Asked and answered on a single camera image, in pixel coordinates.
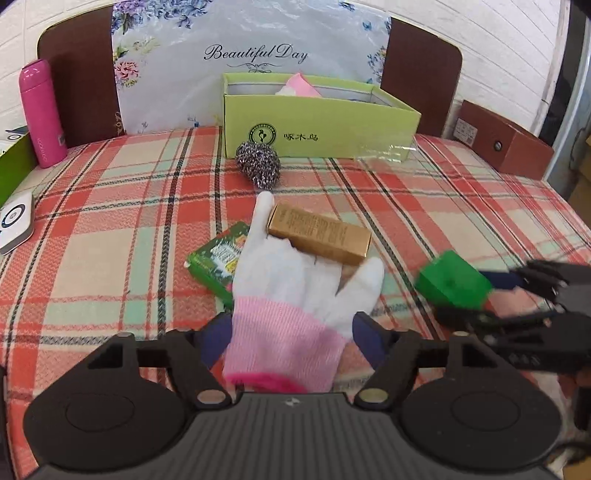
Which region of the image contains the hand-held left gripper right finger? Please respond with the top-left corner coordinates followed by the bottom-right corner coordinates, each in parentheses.
top-left (352, 311), bottom-right (505, 409)

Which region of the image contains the light green cardboard box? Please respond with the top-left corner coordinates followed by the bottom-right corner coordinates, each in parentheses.
top-left (223, 72), bottom-right (422, 163)

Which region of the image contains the brown cardboard box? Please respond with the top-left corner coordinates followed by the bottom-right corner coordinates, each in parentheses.
top-left (452, 100), bottom-right (555, 181)

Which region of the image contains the dark green box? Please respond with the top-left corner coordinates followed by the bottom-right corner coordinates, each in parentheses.
top-left (0, 124), bottom-right (38, 208)

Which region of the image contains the green printed packet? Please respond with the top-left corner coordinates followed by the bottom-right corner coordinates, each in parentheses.
top-left (185, 222), bottom-right (251, 310)

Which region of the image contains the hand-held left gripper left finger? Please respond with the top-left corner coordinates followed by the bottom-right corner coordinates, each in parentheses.
top-left (83, 311), bottom-right (234, 409)

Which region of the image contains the plain green box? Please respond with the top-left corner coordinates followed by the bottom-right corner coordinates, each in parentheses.
top-left (414, 250), bottom-right (493, 310)

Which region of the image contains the white glove with pink cuff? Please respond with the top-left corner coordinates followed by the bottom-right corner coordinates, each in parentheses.
top-left (223, 191), bottom-right (385, 394)

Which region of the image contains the steel wool scrubber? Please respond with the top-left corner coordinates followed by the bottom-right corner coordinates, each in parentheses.
top-left (235, 142), bottom-right (283, 189)

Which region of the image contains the pink thermos bottle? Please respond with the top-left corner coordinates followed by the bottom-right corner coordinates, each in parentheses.
top-left (18, 59), bottom-right (68, 168)

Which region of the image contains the pink cloth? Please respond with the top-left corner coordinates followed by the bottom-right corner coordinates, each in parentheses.
top-left (277, 74), bottom-right (322, 99)

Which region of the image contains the plaid blanket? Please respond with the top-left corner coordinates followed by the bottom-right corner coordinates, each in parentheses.
top-left (0, 127), bottom-right (591, 480)

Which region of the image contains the brown headboard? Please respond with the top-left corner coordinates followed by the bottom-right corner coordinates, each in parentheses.
top-left (37, 18), bottom-right (463, 149)

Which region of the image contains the clear plastic container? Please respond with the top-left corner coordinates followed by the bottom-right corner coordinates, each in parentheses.
top-left (355, 142), bottom-right (421, 163)

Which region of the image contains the gold carton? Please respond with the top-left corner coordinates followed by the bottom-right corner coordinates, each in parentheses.
top-left (268, 203), bottom-right (373, 267)

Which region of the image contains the white wireless charger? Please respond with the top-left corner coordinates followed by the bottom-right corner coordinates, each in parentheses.
top-left (0, 191), bottom-right (36, 256)

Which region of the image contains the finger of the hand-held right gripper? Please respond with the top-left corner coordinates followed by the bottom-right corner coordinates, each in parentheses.
top-left (480, 260), bottom-right (591, 302)
top-left (436, 306), bottom-right (573, 344)

